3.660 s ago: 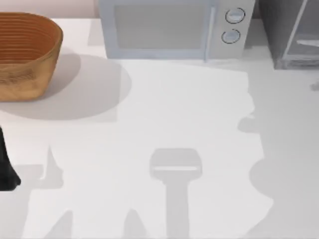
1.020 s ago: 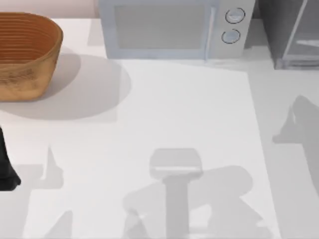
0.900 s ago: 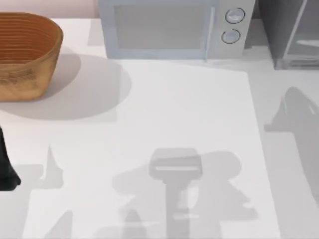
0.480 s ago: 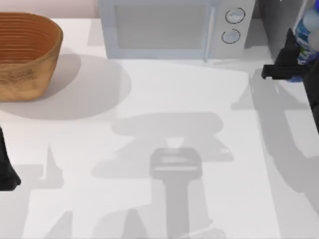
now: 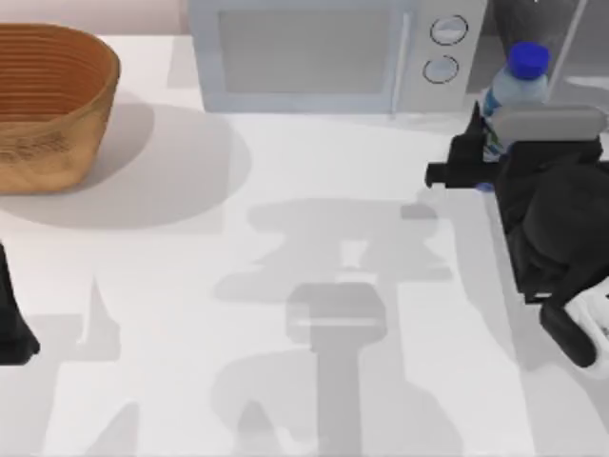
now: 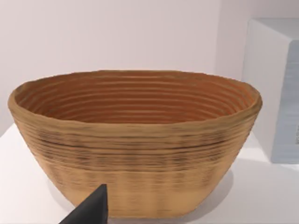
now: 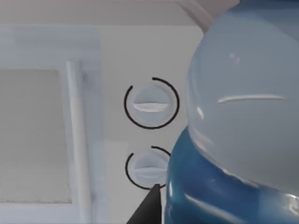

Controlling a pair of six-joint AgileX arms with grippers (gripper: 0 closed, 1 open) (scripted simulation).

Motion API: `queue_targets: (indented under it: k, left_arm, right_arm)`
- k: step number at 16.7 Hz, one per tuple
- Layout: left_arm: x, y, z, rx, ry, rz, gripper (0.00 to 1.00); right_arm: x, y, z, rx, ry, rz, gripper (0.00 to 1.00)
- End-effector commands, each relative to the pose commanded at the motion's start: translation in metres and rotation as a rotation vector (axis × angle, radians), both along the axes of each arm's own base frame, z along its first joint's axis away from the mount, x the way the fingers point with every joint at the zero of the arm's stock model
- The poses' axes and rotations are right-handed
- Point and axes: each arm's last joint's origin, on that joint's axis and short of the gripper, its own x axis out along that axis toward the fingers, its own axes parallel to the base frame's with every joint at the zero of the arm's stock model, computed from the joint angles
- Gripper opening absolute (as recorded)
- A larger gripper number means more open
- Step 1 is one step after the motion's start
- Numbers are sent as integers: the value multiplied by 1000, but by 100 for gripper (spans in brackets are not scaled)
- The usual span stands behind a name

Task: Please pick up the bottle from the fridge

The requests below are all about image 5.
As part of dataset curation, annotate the clear bottle with blue cap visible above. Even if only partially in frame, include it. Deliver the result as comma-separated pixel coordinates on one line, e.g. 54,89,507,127
475,41,552,192

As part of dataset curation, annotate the microwave oven knob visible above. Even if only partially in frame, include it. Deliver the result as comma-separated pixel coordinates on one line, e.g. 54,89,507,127
429,13,470,48
422,53,462,86

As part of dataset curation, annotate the pale microwave oven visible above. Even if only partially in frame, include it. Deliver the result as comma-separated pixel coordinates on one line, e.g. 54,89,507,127
187,0,490,116

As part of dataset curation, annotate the woven brown basket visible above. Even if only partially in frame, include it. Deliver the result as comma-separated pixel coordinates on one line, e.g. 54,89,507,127
0,23,122,195

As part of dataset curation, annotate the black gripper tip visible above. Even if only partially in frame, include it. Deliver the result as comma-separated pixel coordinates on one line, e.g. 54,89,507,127
0,242,41,368

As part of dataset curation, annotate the microwave door handle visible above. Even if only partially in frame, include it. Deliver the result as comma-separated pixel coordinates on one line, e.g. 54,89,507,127
390,10,413,116

